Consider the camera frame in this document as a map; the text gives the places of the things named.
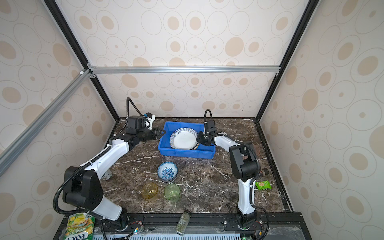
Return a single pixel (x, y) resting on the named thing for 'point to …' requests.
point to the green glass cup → (172, 192)
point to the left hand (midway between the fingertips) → (166, 129)
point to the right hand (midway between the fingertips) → (197, 138)
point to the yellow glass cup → (150, 192)
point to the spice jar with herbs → (183, 222)
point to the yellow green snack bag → (79, 226)
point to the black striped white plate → (184, 138)
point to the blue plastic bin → (165, 149)
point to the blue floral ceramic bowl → (167, 171)
